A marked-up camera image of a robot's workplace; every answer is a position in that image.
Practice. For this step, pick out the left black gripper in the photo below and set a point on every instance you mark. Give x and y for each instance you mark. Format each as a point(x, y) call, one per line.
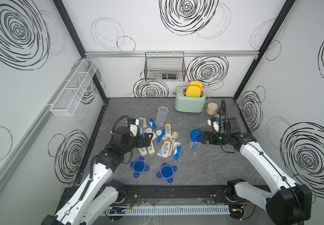
point(142, 144)

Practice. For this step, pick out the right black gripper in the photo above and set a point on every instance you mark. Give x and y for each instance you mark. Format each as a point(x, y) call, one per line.
point(205, 135)

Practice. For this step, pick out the white round toiletry piece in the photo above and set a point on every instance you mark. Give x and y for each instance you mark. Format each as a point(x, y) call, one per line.
point(149, 130)

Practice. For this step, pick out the blue-lid clear container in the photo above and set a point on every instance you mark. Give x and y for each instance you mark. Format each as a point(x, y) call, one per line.
point(161, 116)
point(194, 143)

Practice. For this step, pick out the blue small toiletry tube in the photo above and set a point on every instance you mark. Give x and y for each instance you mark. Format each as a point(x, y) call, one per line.
point(152, 123)

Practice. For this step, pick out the green toothbrush packet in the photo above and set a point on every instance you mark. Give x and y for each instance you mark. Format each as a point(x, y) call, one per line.
point(142, 123)

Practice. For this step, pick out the cream lotion bottle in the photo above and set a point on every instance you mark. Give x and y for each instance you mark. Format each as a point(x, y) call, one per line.
point(166, 147)
point(143, 151)
point(151, 149)
point(168, 133)

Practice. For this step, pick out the blue toothbrush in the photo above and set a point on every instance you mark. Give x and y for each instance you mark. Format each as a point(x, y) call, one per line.
point(161, 136)

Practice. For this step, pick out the blue container lid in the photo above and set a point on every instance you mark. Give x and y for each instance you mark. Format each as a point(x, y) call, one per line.
point(166, 172)
point(139, 166)

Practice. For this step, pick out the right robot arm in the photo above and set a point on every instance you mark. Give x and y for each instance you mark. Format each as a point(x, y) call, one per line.
point(286, 202)

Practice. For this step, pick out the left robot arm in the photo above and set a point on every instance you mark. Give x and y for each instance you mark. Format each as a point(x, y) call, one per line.
point(96, 193)

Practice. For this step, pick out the beige round jar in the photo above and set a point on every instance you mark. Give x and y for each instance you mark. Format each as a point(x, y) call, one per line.
point(212, 108)

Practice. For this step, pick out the mint green toaster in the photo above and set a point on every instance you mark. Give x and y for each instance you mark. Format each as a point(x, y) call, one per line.
point(183, 103)

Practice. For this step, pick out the front yellow toast slice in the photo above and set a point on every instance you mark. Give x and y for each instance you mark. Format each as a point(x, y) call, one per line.
point(193, 91)

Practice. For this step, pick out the yellow toast slice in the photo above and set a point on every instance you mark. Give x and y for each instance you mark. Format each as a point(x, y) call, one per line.
point(193, 91)
point(196, 83)

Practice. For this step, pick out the back yellow toast slice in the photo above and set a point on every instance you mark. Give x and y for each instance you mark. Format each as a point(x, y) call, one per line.
point(196, 83)

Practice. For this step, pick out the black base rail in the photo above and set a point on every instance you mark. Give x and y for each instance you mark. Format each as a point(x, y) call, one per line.
point(209, 194)

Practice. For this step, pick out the black wire wall basket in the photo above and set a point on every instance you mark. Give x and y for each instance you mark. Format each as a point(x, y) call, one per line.
point(164, 66)

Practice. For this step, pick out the white slotted cable duct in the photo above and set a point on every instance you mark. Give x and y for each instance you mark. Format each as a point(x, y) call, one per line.
point(168, 210)

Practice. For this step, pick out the white mesh wall shelf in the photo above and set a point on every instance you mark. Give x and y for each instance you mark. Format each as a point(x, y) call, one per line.
point(79, 89)

